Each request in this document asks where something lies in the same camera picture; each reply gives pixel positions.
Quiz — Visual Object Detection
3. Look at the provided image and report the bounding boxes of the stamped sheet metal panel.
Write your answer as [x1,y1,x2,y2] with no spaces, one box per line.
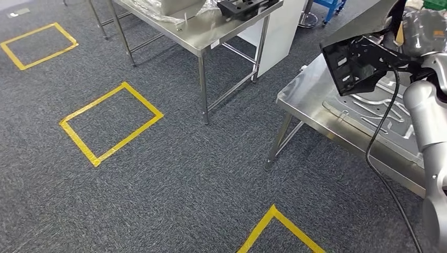
[321,75,429,168]

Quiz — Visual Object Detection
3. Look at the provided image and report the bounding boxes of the stainless steel workbench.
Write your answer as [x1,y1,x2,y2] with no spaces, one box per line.
[264,52,447,200]
[86,0,285,125]

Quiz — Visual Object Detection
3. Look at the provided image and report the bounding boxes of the white cabinet panel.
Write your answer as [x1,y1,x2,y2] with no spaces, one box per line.
[237,0,308,78]

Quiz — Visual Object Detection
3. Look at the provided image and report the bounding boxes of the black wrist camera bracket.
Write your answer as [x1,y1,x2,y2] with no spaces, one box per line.
[349,36,435,83]

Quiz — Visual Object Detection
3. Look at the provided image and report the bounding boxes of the grey floor outlet plate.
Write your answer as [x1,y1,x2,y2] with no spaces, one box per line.
[7,7,31,18]

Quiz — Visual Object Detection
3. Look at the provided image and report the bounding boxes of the blue wheeled metal rack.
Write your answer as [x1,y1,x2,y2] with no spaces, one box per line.
[313,0,348,27]

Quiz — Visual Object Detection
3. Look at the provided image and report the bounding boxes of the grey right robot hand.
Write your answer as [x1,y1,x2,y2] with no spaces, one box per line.
[398,8,447,56]

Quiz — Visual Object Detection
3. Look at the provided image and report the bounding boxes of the long black plastic part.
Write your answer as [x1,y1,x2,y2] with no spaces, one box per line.
[319,0,401,98]
[216,0,280,22]

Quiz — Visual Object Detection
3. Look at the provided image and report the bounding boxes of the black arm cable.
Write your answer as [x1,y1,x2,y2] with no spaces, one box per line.
[365,64,425,253]

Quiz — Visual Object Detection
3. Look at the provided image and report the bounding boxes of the green plastic crate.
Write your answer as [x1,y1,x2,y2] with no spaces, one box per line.
[422,0,447,11]

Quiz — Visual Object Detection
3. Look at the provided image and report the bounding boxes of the clear plastic film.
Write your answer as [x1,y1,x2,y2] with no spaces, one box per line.
[131,0,224,25]

